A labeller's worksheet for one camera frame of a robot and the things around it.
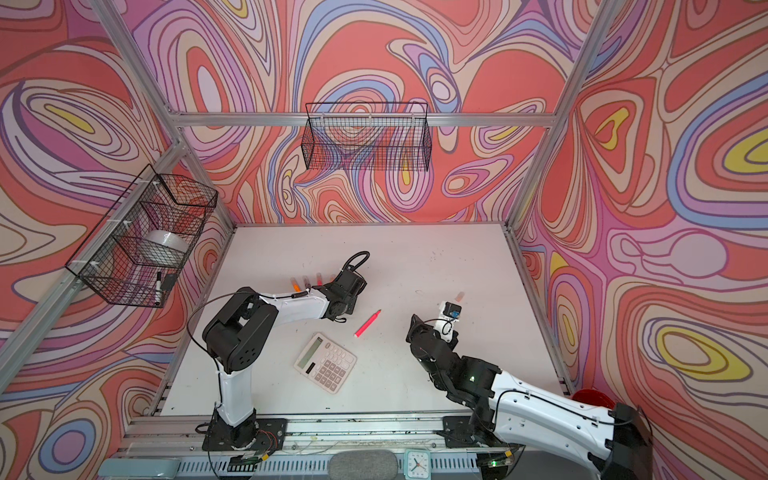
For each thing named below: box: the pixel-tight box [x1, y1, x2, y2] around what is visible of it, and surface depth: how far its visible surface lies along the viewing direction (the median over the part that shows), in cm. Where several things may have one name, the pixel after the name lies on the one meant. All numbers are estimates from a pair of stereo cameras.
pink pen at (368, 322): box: [354, 309, 382, 338], surface depth 93 cm
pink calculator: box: [294, 332, 357, 394], surface depth 85 cm
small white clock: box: [403, 448, 432, 480], surface depth 69 cm
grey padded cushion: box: [328, 450, 399, 480], surface depth 68 cm
